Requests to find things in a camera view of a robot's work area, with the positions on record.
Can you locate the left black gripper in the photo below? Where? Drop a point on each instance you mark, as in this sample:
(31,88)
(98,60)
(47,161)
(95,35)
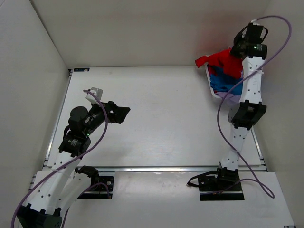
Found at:
(120,112)

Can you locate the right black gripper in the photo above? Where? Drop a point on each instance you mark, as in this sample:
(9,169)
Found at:
(239,38)

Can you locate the red t shirt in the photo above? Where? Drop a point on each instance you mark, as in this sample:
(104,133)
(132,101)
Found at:
(231,65)

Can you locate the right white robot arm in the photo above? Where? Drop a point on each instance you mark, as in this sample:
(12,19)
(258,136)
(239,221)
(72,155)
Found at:
(246,113)

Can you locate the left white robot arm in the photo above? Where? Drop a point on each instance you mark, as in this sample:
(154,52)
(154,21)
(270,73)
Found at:
(57,191)

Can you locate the blue t shirt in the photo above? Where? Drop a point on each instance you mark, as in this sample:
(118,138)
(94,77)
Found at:
(221,82)

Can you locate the lavender t shirt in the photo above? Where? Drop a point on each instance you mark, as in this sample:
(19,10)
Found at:
(230,100)

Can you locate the white plastic basket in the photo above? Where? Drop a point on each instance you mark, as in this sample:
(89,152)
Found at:
(215,97)

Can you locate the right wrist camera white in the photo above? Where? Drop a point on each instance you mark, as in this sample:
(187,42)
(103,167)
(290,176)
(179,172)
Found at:
(254,22)

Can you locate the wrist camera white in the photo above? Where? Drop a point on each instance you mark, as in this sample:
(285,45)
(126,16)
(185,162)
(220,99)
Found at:
(254,22)
(95,95)

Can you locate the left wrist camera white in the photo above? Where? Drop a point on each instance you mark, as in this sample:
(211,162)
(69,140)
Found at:
(95,95)

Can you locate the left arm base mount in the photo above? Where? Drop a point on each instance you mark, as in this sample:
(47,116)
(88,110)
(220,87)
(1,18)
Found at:
(101,187)

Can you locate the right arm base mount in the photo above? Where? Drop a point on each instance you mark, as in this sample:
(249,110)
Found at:
(219,185)

